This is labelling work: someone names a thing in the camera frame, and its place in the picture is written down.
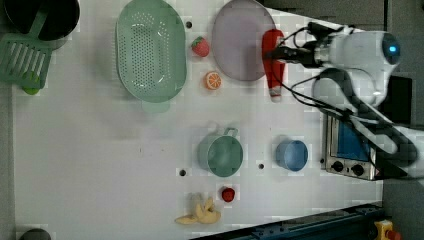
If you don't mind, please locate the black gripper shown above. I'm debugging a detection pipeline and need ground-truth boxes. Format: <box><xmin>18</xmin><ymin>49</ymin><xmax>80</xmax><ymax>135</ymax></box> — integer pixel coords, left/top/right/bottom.
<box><xmin>264</xmin><ymin>46</ymin><xmax>320</xmax><ymax>68</ymax></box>

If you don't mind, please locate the red ketchup bottle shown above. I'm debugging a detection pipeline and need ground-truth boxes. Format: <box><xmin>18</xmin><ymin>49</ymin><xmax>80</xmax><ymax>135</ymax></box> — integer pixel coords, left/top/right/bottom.
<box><xmin>261</xmin><ymin>29</ymin><xmax>285</xmax><ymax>103</ymax></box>

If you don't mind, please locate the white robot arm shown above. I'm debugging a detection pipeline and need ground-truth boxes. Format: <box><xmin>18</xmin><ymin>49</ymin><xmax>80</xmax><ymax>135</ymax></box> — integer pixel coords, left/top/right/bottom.
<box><xmin>261</xmin><ymin>29</ymin><xmax>423</xmax><ymax>180</ymax></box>

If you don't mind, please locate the grey oval plate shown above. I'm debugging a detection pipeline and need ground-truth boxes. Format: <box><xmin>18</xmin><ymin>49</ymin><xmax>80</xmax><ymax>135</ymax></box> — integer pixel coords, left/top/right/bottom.
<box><xmin>211</xmin><ymin>0</ymin><xmax>275</xmax><ymax>81</ymax></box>

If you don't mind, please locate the orange slice toy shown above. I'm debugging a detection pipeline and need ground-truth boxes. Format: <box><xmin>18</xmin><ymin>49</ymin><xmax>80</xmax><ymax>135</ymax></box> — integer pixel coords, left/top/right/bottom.
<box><xmin>204</xmin><ymin>71</ymin><xmax>222</xmax><ymax>90</ymax></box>

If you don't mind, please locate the red toy strawberry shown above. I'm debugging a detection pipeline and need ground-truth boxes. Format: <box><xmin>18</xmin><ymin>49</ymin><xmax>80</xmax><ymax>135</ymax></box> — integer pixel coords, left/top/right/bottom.
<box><xmin>191</xmin><ymin>36</ymin><xmax>210</xmax><ymax>57</ymax></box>

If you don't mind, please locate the blue bowl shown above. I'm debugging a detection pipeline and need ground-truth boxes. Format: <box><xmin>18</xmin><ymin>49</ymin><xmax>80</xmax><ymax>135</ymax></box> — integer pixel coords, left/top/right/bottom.
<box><xmin>275</xmin><ymin>140</ymin><xmax>308</xmax><ymax>172</ymax></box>

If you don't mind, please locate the black toaster oven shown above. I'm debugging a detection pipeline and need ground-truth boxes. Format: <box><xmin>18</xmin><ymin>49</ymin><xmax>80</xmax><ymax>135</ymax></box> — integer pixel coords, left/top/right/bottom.
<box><xmin>321</xmin><ymin>116</ymin><xmax>379</xmax><ymax>181</ymax></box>

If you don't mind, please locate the green perforated colander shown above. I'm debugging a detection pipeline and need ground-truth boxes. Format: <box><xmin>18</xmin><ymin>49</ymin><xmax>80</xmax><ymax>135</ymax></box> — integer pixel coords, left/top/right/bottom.
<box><xmin>115</xmin><ymin>0</ymin><xmax>187</xmax><ymax>113</ymax></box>

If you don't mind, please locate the small red toy fruit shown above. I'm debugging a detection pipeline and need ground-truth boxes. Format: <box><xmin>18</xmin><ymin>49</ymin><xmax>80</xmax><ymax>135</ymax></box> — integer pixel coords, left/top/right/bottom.
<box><xmin>221</xmin><ymin>188</ymin><xmax>235</xmax><ymax>202</ymax></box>

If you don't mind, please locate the peeled toy banana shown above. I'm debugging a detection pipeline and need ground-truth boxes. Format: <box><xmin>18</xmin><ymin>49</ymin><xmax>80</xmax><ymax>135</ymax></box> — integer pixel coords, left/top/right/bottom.
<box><xmin>174</xmin><ymin>193</ymin><xmax>221</xmax><ymax>225</ymax></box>

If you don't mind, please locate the yellow red emergency button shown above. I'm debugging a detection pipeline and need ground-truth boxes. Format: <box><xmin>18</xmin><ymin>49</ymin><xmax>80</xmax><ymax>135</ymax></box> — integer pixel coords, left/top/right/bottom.
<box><xmin>374</xmin><ymin>220</ymin><xmax>402</xmax><ymax>240</ymax></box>

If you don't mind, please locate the black pot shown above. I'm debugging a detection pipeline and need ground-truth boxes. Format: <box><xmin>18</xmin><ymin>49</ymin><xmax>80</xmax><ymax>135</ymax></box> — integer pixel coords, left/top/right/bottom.
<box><xmin>1</xmin><ymin>0</ymin><xmax>81</xmax><ymax>50</ymax></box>

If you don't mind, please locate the green slotted spatula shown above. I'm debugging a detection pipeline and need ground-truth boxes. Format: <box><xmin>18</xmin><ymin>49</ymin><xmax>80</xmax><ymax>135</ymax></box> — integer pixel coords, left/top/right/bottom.
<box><xmin>0</xmin><ymin>17</ymin><xmax>52</xmax><ymax>90</ymax></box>

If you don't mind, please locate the black cylinder table corner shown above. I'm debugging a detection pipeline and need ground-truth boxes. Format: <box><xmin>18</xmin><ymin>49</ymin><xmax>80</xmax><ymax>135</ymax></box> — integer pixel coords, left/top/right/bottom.
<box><xmin>18</xmin><ymin>228</ymin><xmax>52</xmax><ymax>240</ymax></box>

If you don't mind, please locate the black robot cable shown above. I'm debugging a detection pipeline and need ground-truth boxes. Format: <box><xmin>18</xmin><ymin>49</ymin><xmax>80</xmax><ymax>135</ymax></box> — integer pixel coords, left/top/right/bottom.
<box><xmin>278</xmin><ymin>21</ymin><xmax>421</xmax><ymax>178</ymax></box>

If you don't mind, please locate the green cup with handle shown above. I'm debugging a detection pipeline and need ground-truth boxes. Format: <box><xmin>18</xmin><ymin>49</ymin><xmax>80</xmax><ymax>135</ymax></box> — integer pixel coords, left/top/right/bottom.
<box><xmin>197</xmin><ymin>127</ymin><xmax>243</xmax><ymax>178</ymax></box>

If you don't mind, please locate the blue metal rail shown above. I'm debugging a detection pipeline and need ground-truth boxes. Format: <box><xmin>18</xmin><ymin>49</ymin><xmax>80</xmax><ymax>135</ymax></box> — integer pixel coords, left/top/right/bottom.
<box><xmin>191</xmin><ymin>204</ymin><xmax>386</xmax><ymax>240</ymax></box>

